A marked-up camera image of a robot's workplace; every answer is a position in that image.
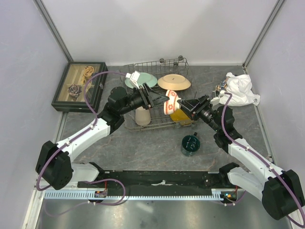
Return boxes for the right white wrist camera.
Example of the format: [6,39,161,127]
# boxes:
[210,91,225,106]

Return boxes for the grey slotted cable duct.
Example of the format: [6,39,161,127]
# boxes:
[44,187,226,201]

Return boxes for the crumpled white printed cloth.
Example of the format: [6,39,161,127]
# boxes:
[213,72,260,107]

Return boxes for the black glass-lid jewelry box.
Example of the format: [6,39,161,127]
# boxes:
[51,62,108,113]

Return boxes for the red patterned small bowl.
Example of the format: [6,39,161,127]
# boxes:
[163,90,181,115]

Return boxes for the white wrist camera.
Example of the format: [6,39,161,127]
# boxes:
[210,91,225,106]
[125,71,143,89]

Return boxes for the grey wire dish rack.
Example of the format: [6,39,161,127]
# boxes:
[119,55,204,132]

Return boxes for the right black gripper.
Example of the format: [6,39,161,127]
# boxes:
[178,94,221,133]

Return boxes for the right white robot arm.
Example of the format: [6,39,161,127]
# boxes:
[178,95,305,220]

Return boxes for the dark green mug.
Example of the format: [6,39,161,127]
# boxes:
[181,132,201,156]

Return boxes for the beige bird plate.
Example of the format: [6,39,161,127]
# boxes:
[158,74,191,91]

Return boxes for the beige paper cup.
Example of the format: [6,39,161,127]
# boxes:
[135,107,151,126]

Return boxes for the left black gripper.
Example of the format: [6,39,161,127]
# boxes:
[120,83,170,115]

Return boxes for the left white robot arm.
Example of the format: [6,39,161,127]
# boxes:
[35,84,169,191]

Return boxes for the mint green plate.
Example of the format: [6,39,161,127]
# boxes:
[124,73,158,88]

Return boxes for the yellow patterned plate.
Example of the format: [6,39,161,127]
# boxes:
[170,109,194,125]

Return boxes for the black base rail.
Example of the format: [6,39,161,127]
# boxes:
[77,168,236,192]

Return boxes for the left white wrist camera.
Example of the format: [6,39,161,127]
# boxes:
[125,71,143,89]

